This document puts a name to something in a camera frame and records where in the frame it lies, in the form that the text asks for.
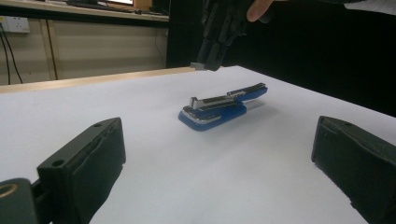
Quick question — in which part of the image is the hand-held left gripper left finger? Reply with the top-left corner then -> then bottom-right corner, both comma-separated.
36,117 -> 127,224

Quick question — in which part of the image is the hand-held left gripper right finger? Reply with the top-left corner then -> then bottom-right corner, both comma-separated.
311,115 -> 396,224

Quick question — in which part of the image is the blue stapler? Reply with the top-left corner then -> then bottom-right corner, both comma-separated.
177,82 -> 269,133

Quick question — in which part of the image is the bright monitor screen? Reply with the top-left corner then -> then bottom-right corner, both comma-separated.
106,0 -> 134,7

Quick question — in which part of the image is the wooden desk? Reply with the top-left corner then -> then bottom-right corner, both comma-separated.
0,0 -> 171,23

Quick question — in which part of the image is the thin dark cable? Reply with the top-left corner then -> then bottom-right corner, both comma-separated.
45,19 -> 59,81

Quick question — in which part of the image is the black cable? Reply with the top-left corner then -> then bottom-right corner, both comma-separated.
0,23 -> 24,86

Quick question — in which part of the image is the white wall socket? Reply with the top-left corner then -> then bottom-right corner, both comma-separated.
0,16 -> 31,35

